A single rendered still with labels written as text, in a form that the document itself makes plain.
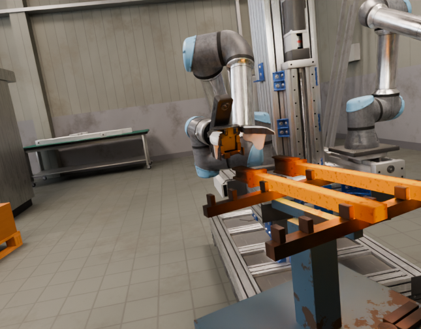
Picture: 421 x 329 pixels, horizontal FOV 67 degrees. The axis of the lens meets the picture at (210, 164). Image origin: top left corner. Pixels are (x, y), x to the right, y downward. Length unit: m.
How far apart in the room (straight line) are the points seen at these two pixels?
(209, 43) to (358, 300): 0.85
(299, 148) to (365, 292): 0.91
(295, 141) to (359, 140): 0.28
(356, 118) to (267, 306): 1.07
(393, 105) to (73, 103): 6.86
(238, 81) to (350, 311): 0.71
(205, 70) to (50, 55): 6.93
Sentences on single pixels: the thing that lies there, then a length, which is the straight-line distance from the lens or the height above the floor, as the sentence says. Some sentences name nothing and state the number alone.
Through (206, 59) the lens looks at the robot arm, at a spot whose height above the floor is 1.25.
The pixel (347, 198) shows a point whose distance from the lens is 0.53.
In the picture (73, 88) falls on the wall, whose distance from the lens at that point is 7.79.
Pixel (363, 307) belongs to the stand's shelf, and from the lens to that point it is 0.77.
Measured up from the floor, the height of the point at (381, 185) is 0.93.
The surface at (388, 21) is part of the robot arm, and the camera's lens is 1.50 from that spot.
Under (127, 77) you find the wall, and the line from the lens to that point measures 7.60.
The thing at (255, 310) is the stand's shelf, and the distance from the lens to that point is 0.75.
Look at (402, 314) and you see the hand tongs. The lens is 0.74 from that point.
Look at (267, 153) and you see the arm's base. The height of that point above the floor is 0.87.
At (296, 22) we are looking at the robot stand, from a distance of 1.61.
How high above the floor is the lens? 1.10
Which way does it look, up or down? 10 degrees down
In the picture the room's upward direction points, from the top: 7 degrees counter-clockwise
